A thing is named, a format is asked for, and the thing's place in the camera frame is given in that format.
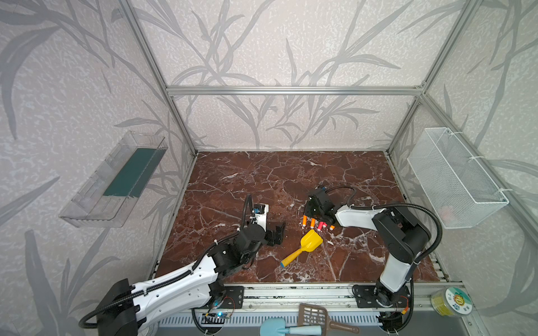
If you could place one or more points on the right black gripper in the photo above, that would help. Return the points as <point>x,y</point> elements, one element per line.
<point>316,206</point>

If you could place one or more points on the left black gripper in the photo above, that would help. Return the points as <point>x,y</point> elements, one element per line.
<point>272,235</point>

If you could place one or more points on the yellow-green tape roll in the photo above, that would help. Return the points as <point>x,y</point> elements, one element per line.
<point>451,302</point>

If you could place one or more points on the brown toy slotted spatula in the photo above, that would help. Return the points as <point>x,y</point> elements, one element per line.
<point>314,315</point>

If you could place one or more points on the aluminium mounting rail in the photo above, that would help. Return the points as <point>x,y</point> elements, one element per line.
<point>334,297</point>

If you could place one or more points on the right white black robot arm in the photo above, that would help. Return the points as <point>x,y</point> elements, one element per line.
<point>410,233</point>

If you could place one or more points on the teal toy shovel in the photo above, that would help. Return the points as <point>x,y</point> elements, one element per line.
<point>277,327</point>

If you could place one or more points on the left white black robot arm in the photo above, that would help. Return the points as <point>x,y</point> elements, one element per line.
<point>128,309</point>

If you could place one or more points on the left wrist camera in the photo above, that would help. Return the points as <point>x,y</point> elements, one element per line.
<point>259,215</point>

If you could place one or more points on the white wire mesh basket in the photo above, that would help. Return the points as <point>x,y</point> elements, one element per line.
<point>459,189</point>

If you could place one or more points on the clear plastic wall bin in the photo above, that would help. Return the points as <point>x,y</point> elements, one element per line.
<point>111,193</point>

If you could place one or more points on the yellow toy shovel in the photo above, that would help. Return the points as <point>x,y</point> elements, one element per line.
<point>309,242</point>

